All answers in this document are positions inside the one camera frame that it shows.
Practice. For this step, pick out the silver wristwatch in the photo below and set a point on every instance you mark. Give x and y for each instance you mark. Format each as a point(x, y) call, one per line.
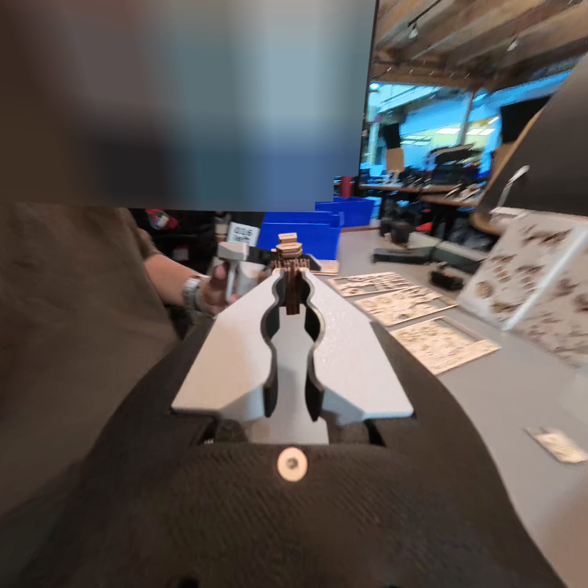
point(195, 294)

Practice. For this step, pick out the wooden motorcycle model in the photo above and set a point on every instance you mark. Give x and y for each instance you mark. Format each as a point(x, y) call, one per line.
point(289, 257)

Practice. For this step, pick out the black battery charger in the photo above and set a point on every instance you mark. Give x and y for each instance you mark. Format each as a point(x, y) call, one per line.
point(388, 229)
point(403, 233)

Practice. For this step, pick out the printed instruction booklet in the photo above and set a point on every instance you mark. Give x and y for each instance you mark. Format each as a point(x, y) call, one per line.
point(505, 275)

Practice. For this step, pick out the person's olive clothing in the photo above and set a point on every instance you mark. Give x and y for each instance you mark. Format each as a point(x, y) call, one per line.
point(69, 321)

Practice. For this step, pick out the laser-cut wooden parts sheet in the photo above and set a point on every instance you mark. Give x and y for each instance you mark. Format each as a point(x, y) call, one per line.
point(367, 285)
point(441, 344)
point(404, 305)

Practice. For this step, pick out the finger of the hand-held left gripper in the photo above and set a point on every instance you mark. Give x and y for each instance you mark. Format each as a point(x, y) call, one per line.
point(312, 262)

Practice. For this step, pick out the small black box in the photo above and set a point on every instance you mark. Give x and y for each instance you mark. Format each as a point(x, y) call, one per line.
point(448, 279)

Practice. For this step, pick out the dark curved panel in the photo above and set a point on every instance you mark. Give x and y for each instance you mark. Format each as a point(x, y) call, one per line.
point(551, 160)

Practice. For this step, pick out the stacked wooden parts sheets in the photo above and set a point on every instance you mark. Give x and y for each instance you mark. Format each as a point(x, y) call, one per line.
point(328, 267)

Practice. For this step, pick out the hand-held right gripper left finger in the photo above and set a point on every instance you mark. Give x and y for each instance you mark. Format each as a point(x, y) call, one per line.
point(220, 367)

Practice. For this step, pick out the grey desk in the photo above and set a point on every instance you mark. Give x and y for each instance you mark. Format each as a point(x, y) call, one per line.
point(505, 404)

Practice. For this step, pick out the black flat laptop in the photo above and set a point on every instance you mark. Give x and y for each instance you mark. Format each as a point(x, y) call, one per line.
point(464, 255)

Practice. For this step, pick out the black power bank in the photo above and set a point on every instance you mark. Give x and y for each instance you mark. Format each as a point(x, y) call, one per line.
point(399, 256)

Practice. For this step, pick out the person's left forearm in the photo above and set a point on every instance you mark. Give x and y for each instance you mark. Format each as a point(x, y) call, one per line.
point(165, 275)

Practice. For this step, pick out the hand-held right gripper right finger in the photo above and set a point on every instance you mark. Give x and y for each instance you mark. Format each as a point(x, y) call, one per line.
point(358, 367)

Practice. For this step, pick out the person's left hand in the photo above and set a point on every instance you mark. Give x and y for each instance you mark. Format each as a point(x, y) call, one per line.
point(213, 291)

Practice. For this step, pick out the small notched wooden panel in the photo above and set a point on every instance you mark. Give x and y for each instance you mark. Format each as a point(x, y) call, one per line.
point(556, 443)

